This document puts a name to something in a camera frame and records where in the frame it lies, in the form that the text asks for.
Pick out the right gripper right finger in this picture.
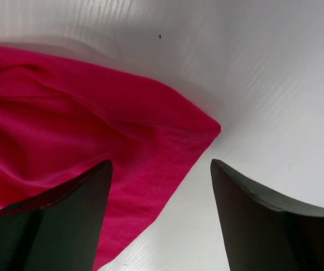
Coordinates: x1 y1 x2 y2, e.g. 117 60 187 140
211 159 324 270

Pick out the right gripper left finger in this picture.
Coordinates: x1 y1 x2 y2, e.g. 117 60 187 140
0 160 113 270

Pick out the red t shirt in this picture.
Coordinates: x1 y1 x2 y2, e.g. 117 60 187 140
0 47 221 270

